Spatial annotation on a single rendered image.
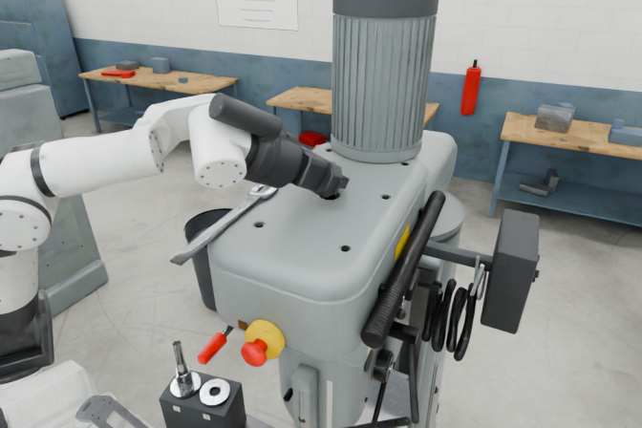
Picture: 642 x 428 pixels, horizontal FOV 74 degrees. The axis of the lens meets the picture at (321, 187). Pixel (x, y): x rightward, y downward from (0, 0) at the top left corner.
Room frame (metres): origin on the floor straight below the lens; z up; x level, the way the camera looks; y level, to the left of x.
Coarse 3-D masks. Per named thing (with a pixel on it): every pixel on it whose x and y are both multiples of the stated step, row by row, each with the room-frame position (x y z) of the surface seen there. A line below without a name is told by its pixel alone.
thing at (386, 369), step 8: (384, 352) 0.66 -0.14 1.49; (392, 352) 0.66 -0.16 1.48; (376, 360) 0.64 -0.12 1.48; (384, 360) 0.64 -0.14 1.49; (392, 360) 0.65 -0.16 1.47; (376, 368) 0.63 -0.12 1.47; (384, 368) 0.62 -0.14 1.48; (392, 368) 0.65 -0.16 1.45; (376, 376) 0.62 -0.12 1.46; (384, 376) 0.62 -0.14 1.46; (384, 384) 0.62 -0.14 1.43; (384, 392) 0.61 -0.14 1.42; (376, 400) 0.60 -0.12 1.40; (376, 408) 0.59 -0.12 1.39; (376, 416) 0.58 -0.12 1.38
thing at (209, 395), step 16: (176, 384) 0.87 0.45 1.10; (208, 384) 0.87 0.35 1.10; (224, 384) 0.87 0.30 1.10; (240, 384) 0.88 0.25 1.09; (160, 400) 0.83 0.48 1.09; (176, 400) 0.82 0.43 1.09; (192, 400) 0.82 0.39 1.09; (208, 400) 0.81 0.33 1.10; (224, 400) 0.81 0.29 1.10; (240, 400) 0.86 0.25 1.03; (176, 416) 0.81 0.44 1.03; (192, 416) 0.80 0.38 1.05; (208, 416) 0.78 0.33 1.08; (224, 416) 0.77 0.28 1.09; (240, 416) 0.85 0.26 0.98
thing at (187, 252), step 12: (252, 192) 0.65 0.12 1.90; (240, 204) 0.61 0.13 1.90; (252, 204) 0.61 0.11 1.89; (228, 216) 0.57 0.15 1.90; (240, 216) 0.58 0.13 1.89; (216, 228) 0.53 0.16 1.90; (204, 240) 0.50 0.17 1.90; (180, 252) 0.47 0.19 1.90; (192, 252) 0.48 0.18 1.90; (180, 264) 0.45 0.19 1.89
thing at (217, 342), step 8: (232, 328) 0.52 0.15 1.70; (216, 336) 0.50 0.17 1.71; (224, 336) 0.50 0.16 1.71; (208, 344) 0.48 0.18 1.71; (216, 344) 0.48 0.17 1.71; (224, 344) 0.49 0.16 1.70; (208, 352) 0.47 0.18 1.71; (216, 352) 0.48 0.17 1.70; (200, 360) 0.46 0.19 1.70; (208, 360) 0.46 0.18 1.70
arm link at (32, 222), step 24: (0, 216) 0.42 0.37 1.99; (24, 216) 0.42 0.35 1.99; (48, 216) 0.45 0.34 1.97; (0, 240) 0.42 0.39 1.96; (24, 240) 0.43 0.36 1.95; (0, 264) 0.44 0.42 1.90; (24, 264) 0.47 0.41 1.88; (0, 288) 0.45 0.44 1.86; (24, 288) 0.47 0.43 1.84; (0, 312) 0.45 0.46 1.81
